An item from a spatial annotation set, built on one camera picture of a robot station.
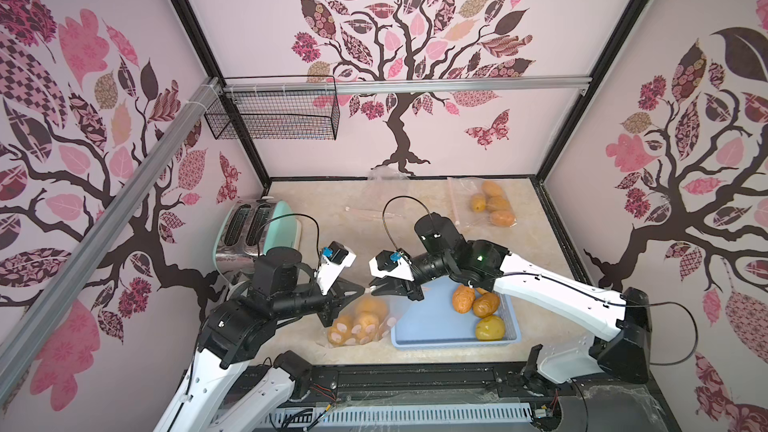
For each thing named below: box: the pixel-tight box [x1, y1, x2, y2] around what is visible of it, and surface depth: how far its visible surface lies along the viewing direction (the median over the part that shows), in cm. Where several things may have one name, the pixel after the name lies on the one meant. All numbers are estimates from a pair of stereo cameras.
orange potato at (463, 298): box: [452, 284, 476, 314], surface depth 85 cm
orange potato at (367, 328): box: [354, 310, 383, 345], surface depth 69 cm
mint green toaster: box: [213, 198, 302, 285], surface depth 86 cm
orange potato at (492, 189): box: [482, 180, 506, 197], surface depth 114 cm
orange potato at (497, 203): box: [486, 195, 511, 212], surface depth 109 cm
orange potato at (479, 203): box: [472, 195, 487, 213], surface depth 108 cm
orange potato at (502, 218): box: [489, 210, 515, 227], surface depth 105 cm
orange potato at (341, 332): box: [327, 315, 356, 347], surface depth 67 cm
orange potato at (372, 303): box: [356, 295, 388, 316], surface depth 74 cm
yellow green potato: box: [475, 315, 505, 341], surface depth 79 cm
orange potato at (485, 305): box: [472, 292, 500, 318], surface depth 83 cm
